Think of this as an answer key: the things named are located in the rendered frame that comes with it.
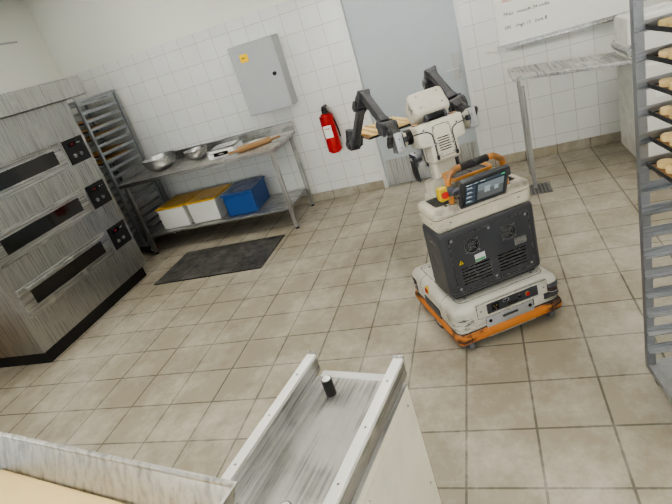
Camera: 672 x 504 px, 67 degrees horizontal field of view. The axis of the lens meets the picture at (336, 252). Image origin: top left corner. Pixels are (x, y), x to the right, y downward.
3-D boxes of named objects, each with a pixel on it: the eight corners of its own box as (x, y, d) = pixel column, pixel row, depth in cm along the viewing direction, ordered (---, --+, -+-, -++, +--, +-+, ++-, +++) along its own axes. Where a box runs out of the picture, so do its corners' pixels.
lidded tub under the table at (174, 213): (163, 230, 583) (154, 210, 573) (184, 214, 622) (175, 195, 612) (191, 225, 570) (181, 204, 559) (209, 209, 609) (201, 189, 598)
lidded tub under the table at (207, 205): (193, 225, 569) (184, 204, 559) (211, 209, 609) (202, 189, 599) (222, 219, 557) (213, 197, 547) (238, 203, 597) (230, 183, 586)
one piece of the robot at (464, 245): (547, 286, 280) (527, 141, 247) (457, 322, 274) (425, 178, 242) (514, 264, 310) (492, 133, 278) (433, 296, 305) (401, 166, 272)
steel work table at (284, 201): (151, 256, 587) (113, 177, 548) (181, 230, 649) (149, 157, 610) (300, 229, 526) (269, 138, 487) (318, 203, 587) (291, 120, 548)
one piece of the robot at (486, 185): (514, 197, 259) (519, 162, 242) (452, 220, 255) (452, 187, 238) (502, 184, 266) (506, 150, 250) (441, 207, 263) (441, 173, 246)
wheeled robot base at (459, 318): (565, 310, 278) (561, 271, 269) (461, 352, 272) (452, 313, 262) (501, 266, 340) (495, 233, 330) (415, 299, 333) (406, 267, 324)
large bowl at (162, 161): (140, 178, 558) (134, 165, 552) (158, 166, 591) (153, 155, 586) (169, 170, 545) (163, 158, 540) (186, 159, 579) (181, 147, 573)
